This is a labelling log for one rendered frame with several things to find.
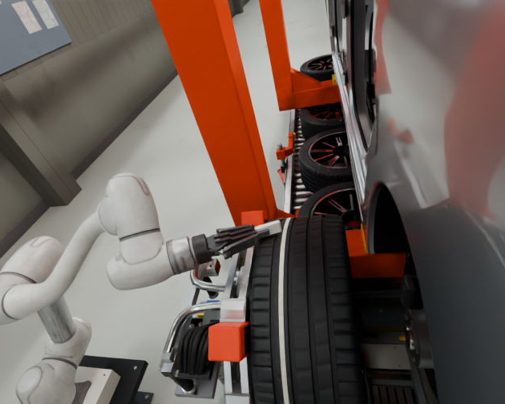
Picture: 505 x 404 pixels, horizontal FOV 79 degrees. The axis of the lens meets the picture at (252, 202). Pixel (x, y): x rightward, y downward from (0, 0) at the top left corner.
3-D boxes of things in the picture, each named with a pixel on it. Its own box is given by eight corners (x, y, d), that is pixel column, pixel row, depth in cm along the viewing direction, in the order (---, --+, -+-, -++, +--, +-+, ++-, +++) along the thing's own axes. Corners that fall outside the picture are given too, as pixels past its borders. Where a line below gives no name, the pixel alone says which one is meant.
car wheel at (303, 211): (442, 270, 161) (450, 240, 146) (321, 305, 162) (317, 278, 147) (380, 196, 212) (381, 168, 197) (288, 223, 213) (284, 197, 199)
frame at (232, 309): (279, 448, 95) (232, 381, 61) (258, 446, 97) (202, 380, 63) (286, 294, 136) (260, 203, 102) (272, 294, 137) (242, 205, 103)
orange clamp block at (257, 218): (264, 238, 97) (263, 210, 98) (241, 240, 99) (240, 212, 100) (269, 237, 104) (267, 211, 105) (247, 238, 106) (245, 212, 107)
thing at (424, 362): (438, 398, 91) (481, 420, 63) (410, 397, 93) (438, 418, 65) (416, 288, 104) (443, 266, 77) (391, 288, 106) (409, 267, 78)
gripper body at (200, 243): (196, 254, 84) (228, 244, 86) (199, 272, 77) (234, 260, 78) (188, 231, 81) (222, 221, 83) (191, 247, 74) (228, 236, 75)
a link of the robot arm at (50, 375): (32, 421, 132) (-5, 402, 118) (55, 375, 146) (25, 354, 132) (65, 420, 129) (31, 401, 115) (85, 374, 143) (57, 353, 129)
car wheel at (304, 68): (366, 75, 376) (366, 55, 362) (326, 96, 357) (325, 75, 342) (329, 68, 424) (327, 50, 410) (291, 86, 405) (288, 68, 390)
